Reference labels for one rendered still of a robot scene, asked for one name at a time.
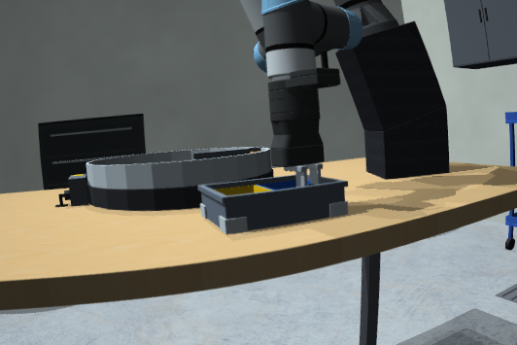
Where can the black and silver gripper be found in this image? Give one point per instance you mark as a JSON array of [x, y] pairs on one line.
[[295, 112]]

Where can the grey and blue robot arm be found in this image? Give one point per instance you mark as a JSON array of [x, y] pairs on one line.
[[288, 24]]

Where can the dark grey two-compartment bin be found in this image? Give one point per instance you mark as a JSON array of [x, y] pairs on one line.
[[268, 202]]

